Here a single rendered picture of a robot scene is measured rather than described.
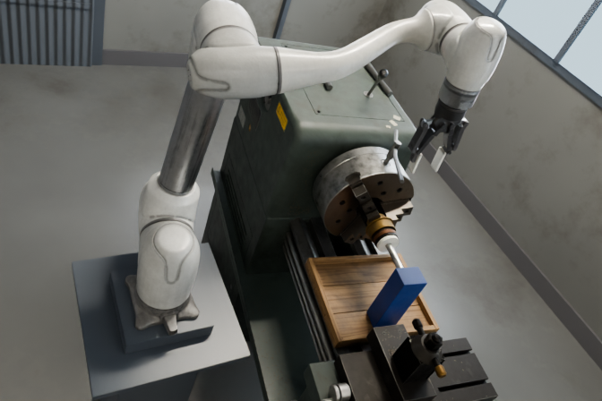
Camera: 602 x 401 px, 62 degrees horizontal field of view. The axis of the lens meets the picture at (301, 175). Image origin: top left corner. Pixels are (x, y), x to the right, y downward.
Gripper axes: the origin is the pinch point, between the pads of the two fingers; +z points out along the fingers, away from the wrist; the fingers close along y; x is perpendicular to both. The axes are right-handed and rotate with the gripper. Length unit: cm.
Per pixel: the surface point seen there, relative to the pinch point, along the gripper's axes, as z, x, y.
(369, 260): 48.9, 3.2, -1.0
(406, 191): 23.2, 10.4, 7.4
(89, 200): 127, 117, -97
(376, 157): 13.6, 17.1, -3.5
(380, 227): 25.8, -1.0, -6.2
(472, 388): 42, -47, 7
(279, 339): 81, -3, -30
